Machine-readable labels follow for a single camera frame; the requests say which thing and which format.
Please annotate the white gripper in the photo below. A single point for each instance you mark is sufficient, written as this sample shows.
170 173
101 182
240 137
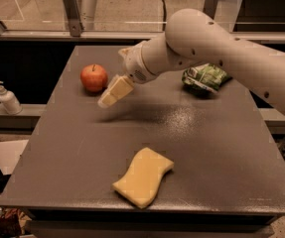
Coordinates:
134 64

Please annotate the red apple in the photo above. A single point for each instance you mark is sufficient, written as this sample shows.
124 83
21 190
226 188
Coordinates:
94 77

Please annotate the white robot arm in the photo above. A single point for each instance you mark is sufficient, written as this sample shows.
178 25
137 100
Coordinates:
193 38

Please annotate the yellow sponge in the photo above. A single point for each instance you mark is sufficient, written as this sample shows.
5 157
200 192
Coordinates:
141 182

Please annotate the green chip bag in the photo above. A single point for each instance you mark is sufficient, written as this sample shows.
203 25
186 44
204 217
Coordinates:
206 78

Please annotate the white pipe behind glass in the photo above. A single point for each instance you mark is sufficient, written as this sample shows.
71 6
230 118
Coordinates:
84 0

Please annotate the white pump bottle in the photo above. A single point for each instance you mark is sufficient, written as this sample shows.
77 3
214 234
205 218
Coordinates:
9 100

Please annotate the grey metal bracket right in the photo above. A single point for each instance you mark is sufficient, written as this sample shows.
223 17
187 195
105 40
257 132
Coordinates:
210 7

